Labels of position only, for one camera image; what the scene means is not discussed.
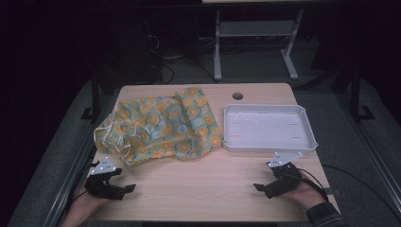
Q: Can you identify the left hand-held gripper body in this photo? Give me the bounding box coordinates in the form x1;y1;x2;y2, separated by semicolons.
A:
84;156;127;201

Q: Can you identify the black metal stand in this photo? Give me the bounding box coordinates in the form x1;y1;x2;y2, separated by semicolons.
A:
79;62;102;124
349;64;376;123

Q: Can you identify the metal frame rail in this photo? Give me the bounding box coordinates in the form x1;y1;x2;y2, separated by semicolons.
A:
335;94;401;206
41;135;98;227

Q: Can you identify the person's right hand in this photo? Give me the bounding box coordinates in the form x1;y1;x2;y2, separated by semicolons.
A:
283;179;325;211

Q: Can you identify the hand-held gripper cable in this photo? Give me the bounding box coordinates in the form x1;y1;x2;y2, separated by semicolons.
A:
64;162;99;216
294;167;329;202

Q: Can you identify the black floor cable tangle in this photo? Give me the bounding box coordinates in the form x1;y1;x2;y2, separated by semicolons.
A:
146;34;218;84

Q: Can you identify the yellow flower print cloth bag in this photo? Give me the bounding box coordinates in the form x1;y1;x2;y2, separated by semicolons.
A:
93;86;225;166

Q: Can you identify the long black floor cable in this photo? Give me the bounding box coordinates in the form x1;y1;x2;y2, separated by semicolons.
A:
321;164;401;220

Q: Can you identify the left hand-held gripper cable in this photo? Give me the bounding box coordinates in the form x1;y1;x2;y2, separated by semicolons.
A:
64;162;99;216

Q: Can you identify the person's left hand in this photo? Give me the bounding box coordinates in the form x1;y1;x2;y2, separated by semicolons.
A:
70;185;108;213

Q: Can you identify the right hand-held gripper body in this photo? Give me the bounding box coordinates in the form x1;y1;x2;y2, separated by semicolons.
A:
264;151;304;200

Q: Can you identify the white plastic tray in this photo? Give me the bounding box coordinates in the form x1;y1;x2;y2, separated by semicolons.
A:
222;103;319;154

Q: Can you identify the grey metal desk frame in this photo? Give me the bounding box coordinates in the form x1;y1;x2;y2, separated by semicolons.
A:
201;0;305;81

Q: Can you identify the right hand-held gripper cable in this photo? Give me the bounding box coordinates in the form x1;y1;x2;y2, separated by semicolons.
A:
294;167;329;202

